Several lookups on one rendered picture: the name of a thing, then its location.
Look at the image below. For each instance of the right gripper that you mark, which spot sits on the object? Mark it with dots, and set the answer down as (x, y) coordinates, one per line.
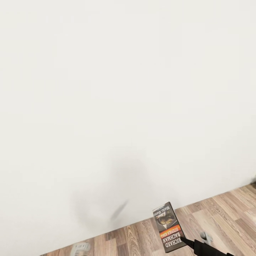
(201, 249)

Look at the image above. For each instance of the hardback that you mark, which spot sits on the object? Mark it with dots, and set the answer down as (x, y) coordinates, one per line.
(169, 227)

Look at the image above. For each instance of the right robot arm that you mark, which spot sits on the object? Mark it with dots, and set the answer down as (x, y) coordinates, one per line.
(204, 247)

